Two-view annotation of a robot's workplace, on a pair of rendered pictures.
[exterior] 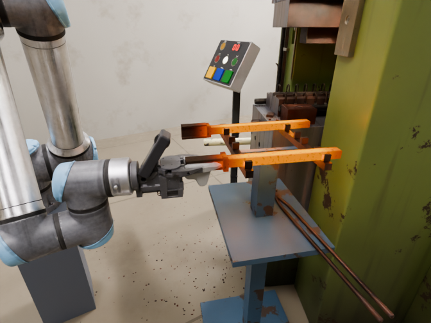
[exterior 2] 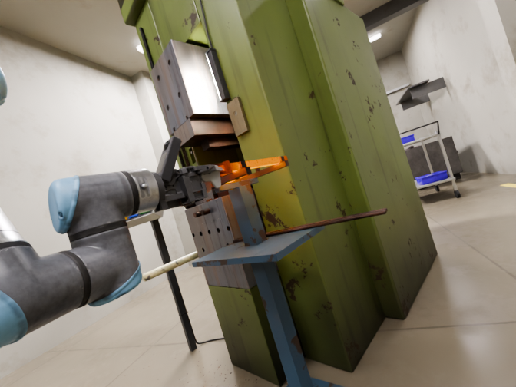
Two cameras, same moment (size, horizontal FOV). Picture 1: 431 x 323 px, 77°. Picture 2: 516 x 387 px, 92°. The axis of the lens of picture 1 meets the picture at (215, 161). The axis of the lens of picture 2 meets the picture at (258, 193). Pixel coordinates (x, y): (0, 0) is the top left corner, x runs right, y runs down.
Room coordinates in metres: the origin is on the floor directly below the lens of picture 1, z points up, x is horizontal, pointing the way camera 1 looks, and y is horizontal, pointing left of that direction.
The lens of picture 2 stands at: (0.01, 0.36, 0.87)
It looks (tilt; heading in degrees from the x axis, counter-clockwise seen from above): 1 degrees up; 321
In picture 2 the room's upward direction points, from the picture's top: 17 degrees counter-clockwise
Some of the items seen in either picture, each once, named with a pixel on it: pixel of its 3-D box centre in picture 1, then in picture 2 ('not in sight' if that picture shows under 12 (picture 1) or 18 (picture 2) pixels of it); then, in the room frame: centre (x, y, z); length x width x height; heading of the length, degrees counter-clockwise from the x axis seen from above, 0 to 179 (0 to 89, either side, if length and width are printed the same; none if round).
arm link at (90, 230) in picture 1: (88, 221); (103, 263); (0.54, 0.32, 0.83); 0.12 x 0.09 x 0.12; 121
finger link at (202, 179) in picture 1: (202, 175); (215, 177); (0.57, 0.03, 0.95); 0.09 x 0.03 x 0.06; 97
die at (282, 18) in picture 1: (329, 14); (214, 132); (1.28, -0.47, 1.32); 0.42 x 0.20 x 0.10; 95
